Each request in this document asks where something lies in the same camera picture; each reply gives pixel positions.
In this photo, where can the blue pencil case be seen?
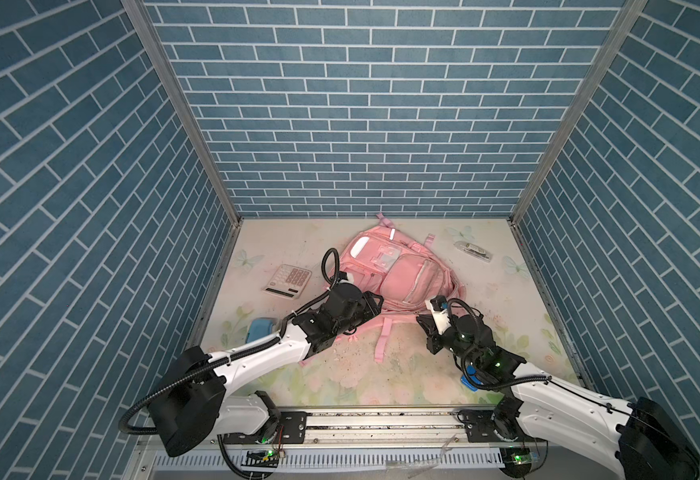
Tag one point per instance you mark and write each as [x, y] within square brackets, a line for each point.
[470, 380]

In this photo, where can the pink student backpack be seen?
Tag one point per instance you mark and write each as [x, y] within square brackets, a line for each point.
[388, 262]

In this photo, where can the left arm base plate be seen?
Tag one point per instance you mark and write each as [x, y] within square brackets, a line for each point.
[288, 427]

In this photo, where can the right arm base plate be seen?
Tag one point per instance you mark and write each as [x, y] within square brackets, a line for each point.
[487, 425]

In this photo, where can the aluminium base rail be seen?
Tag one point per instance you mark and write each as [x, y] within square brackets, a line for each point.
[357, 439]

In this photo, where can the clear plastic pen box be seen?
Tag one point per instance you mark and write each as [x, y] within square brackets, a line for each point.
[474, 250]

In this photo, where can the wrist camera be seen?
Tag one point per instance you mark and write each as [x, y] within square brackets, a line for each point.
[339, 277]
[440, 311]

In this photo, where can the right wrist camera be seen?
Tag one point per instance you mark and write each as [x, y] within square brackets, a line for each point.
[440, 311]

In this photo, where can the blue pencil sharpener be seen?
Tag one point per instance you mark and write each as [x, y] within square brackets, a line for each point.
[260, 328]

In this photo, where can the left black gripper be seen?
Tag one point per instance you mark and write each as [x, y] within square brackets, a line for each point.
[371, 302]

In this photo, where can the pink white calculator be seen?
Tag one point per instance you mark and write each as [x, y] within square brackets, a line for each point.
[288, 281]

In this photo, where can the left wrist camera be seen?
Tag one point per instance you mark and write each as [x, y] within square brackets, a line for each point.
[339, 277]

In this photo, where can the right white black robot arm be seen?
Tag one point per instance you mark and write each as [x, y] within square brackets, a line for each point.
[635, 440]

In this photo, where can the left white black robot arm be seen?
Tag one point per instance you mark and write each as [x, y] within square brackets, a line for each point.
[198, 393]

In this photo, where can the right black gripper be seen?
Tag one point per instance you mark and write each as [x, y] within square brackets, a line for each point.
[432, 335]

